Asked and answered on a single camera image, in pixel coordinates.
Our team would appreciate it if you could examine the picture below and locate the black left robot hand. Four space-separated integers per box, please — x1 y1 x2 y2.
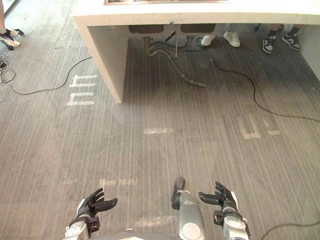
76 187 119 217

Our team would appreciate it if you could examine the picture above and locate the person in white-tan shoes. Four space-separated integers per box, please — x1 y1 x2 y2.
0 0 25 51

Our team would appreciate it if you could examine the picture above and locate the white kitchen island counter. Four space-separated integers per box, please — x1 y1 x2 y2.
69 0 320 104

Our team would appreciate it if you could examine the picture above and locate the grey corrugated drain hose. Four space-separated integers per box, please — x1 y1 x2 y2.
147 37 207 88

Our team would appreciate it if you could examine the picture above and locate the dark robot foot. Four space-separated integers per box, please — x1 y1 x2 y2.
174 176 186 192

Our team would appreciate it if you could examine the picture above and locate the person in white shoes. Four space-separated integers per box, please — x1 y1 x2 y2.
200 23 241 48

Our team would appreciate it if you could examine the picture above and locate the tangled cable bundle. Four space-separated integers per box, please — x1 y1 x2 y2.
0 53 17 87

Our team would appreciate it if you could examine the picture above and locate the black floor cable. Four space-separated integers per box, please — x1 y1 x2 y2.
259 221 320 240
9 56 93 96
194 36 320 124

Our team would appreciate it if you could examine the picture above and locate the person in black-white sneakers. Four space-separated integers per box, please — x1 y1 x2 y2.
253 23 305 54

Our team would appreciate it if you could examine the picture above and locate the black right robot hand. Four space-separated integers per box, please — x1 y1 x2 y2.
198 181 238 212

